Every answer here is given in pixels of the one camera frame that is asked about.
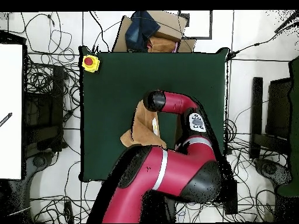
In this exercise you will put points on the tan terry towel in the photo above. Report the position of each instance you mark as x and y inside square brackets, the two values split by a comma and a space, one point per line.
[142, 128]

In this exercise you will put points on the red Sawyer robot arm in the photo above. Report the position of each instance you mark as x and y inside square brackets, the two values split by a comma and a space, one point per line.
[175, 163]

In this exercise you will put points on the black flat bar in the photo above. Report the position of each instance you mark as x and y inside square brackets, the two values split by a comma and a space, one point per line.
[257, 100]

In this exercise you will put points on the dark green table cloth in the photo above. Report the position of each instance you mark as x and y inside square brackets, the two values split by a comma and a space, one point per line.
[116, 93]

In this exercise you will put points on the brown folded cloth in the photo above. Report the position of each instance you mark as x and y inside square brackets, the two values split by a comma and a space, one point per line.
[161, 45]

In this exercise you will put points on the yellow emergency stop button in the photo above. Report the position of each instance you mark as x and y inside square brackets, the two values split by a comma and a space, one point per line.
[93, 67]

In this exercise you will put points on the pink cloth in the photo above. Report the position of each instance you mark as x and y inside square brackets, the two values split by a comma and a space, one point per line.
[176, 46]

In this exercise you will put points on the blue jeans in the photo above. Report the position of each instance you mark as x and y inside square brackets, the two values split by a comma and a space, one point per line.
[140, 30]

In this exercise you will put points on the brown cardboard box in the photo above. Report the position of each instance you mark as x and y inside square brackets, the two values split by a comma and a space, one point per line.
[168, 25]

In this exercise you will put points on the black equipment rack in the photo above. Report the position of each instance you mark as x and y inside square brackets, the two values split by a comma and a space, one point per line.
[44, 112]

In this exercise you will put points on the black power box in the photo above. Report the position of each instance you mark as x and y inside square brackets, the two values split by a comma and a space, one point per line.
[232, 203]

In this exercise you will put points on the black round knob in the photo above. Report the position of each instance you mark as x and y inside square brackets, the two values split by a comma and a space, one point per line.
[269, 169]
[39, 161]

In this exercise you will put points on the black power strip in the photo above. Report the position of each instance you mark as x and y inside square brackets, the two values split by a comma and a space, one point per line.
[68, 211]

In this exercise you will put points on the dark grey stand base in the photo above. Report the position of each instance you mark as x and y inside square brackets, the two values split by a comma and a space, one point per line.
[32, 172]
[275, 172]

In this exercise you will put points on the black panel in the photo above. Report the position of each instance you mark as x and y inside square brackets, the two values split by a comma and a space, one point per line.
[279, 107]

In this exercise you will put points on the white panel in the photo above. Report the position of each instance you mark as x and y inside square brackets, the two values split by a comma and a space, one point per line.
[10, 93]

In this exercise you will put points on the striped black rod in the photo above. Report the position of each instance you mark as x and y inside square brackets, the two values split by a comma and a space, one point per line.
[6, 118]

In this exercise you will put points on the dark green fabric panel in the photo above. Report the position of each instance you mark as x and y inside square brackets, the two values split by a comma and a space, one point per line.
[295, 116]

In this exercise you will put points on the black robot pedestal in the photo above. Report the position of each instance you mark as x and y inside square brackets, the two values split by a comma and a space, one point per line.
[161, 207]

